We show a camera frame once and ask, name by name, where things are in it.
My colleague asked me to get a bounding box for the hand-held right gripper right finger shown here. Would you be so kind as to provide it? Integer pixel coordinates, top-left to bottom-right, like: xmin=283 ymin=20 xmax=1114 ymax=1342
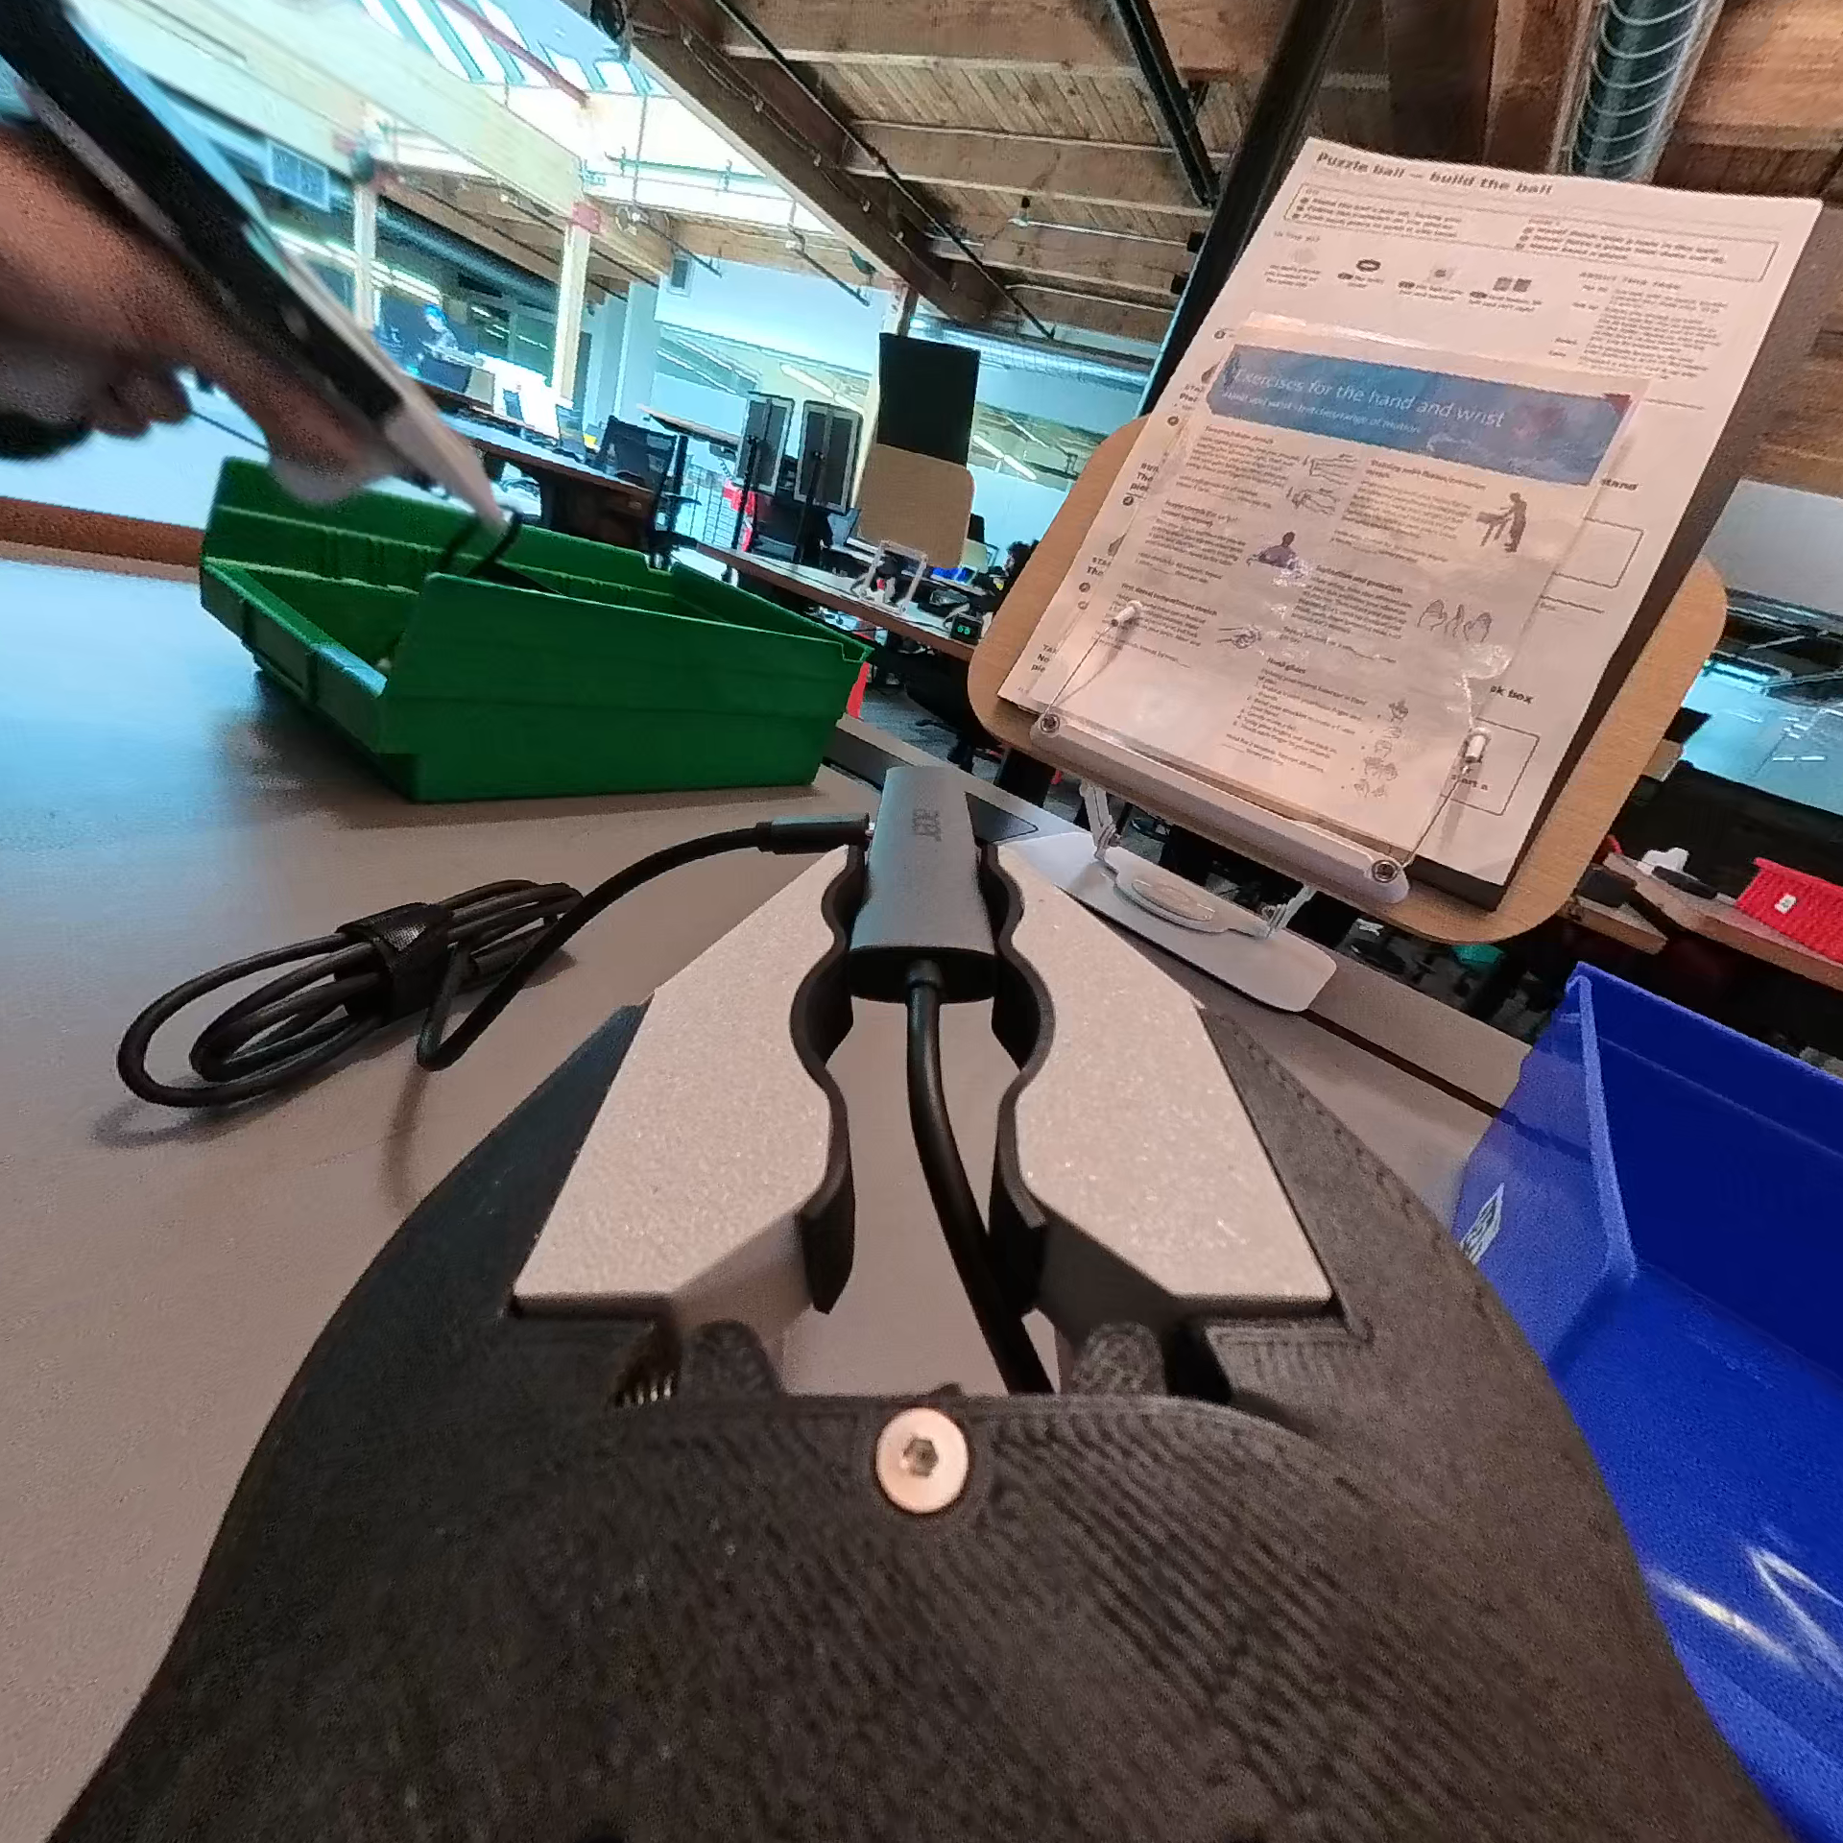
xmin=984 ymin=846 xmax=1334 ymax=1318

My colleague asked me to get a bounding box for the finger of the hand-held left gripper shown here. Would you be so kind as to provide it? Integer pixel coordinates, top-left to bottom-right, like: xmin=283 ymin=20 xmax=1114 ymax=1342
xmin=266 ymin=411 xmax=517 ymax=538

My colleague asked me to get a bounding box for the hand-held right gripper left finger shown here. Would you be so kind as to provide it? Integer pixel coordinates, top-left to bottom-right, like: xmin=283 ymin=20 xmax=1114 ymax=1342
xmin=511 ymin=846 xmax=866 ymax=1318

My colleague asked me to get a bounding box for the black cable with orange plug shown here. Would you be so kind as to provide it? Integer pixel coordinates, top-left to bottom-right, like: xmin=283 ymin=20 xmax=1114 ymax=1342
xmin=429 ymin=506 xmax=593 ymax=594

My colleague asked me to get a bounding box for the green plastic bin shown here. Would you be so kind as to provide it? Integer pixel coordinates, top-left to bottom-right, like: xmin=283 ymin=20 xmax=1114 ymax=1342
xmin=199 ymin=458 xmax=873 ymax=802

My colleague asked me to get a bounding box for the black USB cable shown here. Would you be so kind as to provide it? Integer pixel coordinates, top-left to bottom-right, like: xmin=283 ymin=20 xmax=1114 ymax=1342
xmin=119 ymin=813 xmax=873 ymax=1109

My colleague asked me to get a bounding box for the dark grey USB hub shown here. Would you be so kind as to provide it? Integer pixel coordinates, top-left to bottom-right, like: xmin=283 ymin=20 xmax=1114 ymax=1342
xmin=847 ymin=765 xmax=1060 ymax=1395

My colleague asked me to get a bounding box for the grey desk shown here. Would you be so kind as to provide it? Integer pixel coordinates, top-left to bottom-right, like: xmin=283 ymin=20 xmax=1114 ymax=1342
xmin=0 ymin=560 xmax=1528 ymax=1843

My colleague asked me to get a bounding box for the person's left hand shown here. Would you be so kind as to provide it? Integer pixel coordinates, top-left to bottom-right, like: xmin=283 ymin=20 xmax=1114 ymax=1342
xmin=0 ymin=129 xmax=283 ymax=440

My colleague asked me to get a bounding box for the small wooden stand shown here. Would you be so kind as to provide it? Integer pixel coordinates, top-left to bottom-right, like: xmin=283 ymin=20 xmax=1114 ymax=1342
xmin=856 ymin=442 xmax=973 ymax=570

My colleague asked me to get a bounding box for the black panel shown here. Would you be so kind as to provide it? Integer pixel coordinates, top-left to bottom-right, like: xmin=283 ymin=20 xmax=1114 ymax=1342
xmin=877 ymin=334 xmax=980 ymax=469

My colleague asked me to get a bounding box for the blue plastic bin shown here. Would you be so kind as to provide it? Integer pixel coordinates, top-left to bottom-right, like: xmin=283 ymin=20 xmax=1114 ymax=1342
xmin=1449 ymin=961 xmax=1843 ymax=1843

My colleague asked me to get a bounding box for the wooden document stand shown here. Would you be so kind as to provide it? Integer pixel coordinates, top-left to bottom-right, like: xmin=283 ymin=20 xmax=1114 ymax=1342
xmin=968 ymin=416 xmax=1728 ymax=1013

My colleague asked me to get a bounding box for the clear sleeve with exercise sheet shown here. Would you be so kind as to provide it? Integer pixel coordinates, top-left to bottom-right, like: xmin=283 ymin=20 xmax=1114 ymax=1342
xmin=1033 ymin=314 xmax=1649 ymax=852

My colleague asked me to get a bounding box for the red plastic bin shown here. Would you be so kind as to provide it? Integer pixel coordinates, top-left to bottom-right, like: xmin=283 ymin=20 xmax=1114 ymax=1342
xmin=1735 ymin=856 xmax=1843 ymax=962

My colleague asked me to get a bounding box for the white instruction sheet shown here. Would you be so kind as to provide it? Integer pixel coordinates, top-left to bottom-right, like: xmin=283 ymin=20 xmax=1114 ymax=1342
xmin=999 ymin=135 xmax=1825 ymax=886

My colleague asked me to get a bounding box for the black metal post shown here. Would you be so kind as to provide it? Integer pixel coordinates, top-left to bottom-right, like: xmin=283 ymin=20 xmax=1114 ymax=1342
xmin=1143 ymin=0 xmax=1362 ymax=412

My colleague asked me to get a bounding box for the silver ventilation duct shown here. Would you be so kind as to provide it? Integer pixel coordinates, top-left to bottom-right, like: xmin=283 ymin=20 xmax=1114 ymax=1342
xmin=1569 ymin=0 xmax=1723 ymax=181

